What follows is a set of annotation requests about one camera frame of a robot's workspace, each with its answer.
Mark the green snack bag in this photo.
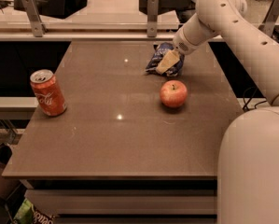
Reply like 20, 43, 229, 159
13, 199, 34, 224

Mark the metal bracket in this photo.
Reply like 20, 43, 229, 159
146, 0, 159, 37
21, 0, 46, 37
259, 0, 279, 36

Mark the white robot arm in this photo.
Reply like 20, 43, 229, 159
173, 0, 279, 224

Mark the blue chip bag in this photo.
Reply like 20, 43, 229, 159
145, 42, 184, 77

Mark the middle metal bracket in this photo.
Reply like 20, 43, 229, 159
146, 0, 159, 37

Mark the red coke can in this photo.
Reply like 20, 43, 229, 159
30, 69, 67, 117

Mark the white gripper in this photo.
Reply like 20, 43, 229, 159
156, 25, 204, 75

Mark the red apple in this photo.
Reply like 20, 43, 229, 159
160, 80, 188, 108

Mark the dark bin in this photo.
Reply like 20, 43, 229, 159
0, 144, 20, 200

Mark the left metal bracket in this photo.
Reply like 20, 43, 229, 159
21, 0, 46, 37

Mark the right metal bracket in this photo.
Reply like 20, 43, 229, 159
259, 0, 279, 36

